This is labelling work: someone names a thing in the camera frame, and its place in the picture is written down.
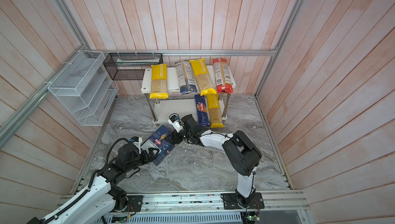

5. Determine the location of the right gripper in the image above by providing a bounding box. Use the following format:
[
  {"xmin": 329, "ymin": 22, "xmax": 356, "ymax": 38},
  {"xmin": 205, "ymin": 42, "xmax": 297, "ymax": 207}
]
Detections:
[{"xmin": 164, "ymin": 128, "xmax": 193, "ymax": 146}]

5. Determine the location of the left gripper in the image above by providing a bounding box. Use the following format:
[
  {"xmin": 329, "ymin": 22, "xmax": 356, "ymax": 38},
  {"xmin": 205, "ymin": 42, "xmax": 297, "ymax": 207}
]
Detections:
[{"xmin": 125, "ymin": 147, "xmax": 160, "ymax": 172}]

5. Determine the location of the blue Barilla pasta box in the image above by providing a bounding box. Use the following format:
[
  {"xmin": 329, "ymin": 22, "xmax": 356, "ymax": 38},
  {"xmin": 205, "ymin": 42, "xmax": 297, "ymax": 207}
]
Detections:
[{"xmin": 141, "ymin": 125, "xmax": 175, "ymax": 166}]

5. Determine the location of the blue spaghetti bag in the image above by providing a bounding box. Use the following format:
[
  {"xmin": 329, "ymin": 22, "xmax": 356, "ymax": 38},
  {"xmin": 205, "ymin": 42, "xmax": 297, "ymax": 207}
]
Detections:
[{"xmin": 194, "ymin": 94, "xmax": 210, "ymax": 127}]

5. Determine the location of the yellow pasta package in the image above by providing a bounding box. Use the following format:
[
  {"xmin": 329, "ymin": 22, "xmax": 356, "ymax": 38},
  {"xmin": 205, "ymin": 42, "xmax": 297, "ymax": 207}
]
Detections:
[
  {"xmin": 150, "ymin": 64, "xmax": 169, "ymax": 99},
  {"xmin": 206, "ymin": 94, "xmax": 225, "ymax": 128},
  {"xmin": 190, "ymin": 59, "xmax": 217, "ymax": 95}
]

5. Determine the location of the brown blue spaghetti package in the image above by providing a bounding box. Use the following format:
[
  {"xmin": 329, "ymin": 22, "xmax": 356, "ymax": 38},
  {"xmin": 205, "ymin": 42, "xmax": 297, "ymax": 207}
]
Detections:
[{"xmin": 175, "ymin": 60, "xmax": 197, "ymax": 95}]

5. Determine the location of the red spaghetti package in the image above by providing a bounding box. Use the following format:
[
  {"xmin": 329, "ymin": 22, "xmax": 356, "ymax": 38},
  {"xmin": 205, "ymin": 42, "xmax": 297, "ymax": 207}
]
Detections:
[{"xmin": 213, "ymin": 58, "xmax": 234, "ymax": 94}]

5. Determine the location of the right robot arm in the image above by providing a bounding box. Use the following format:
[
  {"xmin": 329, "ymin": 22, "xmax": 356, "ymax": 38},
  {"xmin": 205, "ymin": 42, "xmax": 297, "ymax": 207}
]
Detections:
[{"xmin": 168, "ymin": 114, "xmax": 264, "ymax": 210}]

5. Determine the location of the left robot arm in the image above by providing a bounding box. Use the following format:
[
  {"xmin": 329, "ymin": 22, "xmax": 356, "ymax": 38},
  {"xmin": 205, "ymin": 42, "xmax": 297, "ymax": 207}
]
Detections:
[{"xmin": 29, "ymin": 137, "xmax": 160, "ymax": 224}]

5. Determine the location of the white two-tier shelf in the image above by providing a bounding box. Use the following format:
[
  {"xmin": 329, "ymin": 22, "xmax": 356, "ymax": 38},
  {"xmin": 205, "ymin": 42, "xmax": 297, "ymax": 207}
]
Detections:
[{"xmin": 140, "ymin": 65, "xmax": 237, "ymax": 126}]

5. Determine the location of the black mesh basket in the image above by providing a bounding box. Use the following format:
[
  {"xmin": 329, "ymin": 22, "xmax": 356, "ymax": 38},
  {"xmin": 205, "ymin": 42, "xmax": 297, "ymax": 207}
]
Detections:
[{"xmin": 103, "ymin": 52, "xmax": 163, "ymax": 81}]

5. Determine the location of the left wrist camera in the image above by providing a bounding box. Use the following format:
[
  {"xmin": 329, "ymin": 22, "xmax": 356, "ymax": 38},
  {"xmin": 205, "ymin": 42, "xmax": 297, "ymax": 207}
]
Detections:
[{"xmin": 130, "ymin": 136, "xmax": 143, "ymax": 154}]

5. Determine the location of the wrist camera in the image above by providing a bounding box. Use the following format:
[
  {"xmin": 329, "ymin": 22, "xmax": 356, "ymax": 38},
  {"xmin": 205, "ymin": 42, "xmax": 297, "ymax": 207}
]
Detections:
[
  {"xmin": 168, "ymin": 114, "xmax": 184, "ymax": 132},
  {"xmin": 130, "ymin": 136, "xmax": 143, "ymax": 154}
]

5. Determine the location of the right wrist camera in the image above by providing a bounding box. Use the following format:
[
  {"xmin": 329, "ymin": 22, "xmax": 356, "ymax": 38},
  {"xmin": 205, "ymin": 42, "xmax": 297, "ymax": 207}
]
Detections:
[{"xmin": 168, "ymin": 114, "xmax": 184, "ymax": 132}]

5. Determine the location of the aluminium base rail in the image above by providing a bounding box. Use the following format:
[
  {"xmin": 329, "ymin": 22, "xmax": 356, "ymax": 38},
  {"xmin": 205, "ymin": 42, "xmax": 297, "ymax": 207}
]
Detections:
[{"xmin": 58, "ymin": 189, "xmax": 310, "ymax": 224}]

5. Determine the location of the white wire mesh rack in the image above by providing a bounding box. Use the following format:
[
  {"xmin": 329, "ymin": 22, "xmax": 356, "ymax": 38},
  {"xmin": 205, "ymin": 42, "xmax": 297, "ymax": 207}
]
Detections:
[{"xmin": 48, "ymin": 51, "xmax": 118, "ymax": 126}]

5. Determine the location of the aluminium frame horizontal bar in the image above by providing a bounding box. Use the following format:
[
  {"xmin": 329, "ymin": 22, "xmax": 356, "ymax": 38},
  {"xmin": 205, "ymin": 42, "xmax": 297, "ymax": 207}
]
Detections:
[{"xmin": 99, "ymin": 49, "xmax": 277, "ymax": 57}]

